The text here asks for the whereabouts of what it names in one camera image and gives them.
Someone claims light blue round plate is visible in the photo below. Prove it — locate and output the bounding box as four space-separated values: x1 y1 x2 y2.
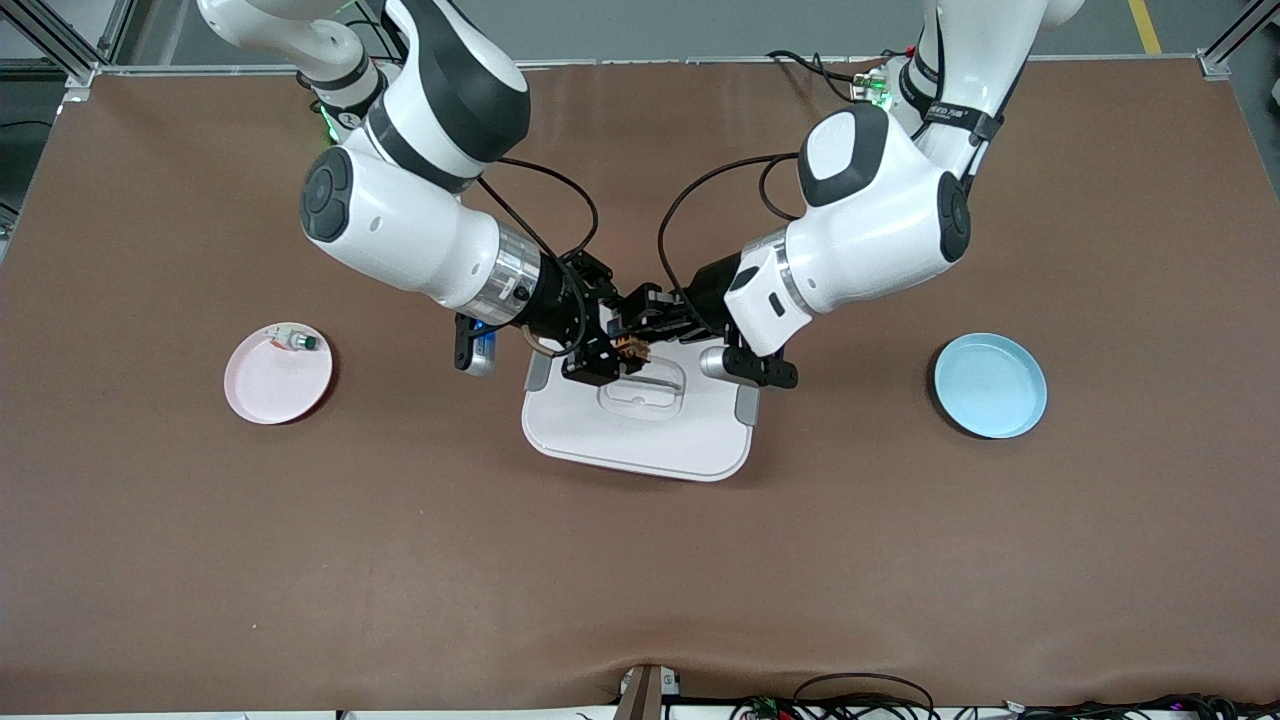
934 333 1049 440

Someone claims pink round plate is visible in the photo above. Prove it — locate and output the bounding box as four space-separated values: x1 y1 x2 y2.
223 322 334 426

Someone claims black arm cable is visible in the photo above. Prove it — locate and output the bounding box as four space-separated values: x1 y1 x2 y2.
478 158 601 263
657 152 803 293

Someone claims aluminium frame post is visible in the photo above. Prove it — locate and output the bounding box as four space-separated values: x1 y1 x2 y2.
0 0 136 91
1198 0 1280 81

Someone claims metal table edge bracket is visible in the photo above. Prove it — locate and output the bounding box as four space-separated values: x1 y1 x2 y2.
615 665 681 720

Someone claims black base power cable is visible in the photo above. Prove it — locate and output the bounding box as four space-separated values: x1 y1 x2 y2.
765 48 886 106

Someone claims white lidded storage box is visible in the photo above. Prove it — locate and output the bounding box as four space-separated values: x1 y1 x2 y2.
521 340 762 483

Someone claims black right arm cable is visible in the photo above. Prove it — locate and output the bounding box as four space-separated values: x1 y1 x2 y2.
478 158 601 263

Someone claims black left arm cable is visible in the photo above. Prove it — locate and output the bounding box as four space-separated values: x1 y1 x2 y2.
657 152 803 293

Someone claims tangled cable bundle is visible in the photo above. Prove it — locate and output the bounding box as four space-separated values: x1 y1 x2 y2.
730 672 1280 720

